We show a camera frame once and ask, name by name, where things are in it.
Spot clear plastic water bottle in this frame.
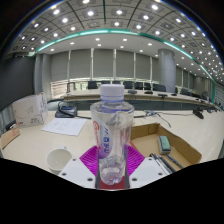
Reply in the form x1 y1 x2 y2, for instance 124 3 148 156
89 83 135 185

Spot large white cardboard box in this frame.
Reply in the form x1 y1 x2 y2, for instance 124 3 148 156
12 92 49 129

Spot flat round red coaster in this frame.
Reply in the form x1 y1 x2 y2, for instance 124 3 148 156
98 178 130 191

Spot grey whiteboard eraser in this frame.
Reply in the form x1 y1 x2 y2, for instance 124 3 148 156
157 135 172 155

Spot white printed paper sheet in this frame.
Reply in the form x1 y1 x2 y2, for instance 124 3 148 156
41 117 88 137

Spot row of black office chairs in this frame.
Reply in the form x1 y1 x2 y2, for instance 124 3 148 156
87 79 201 98

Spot group of round ceiling lights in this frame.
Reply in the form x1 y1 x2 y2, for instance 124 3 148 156
13 0 224 78

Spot white ceramic mug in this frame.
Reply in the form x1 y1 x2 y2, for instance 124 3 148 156
45 147 73 176

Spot black desk bag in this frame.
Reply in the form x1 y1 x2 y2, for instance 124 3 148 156
54 105 78 119

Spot black desk microphone base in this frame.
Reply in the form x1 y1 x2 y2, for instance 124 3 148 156
192 109 205 120

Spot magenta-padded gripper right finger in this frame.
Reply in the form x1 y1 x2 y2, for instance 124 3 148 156
124 144 168 190

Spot black marker pen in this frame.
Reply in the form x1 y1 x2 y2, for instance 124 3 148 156
148 152 175 175
165 153 185 170

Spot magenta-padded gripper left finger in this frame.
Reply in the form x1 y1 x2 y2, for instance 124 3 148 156
57 144 100 190

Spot brown cardboard box red flap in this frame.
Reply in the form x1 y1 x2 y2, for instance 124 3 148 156
129 122 203 174

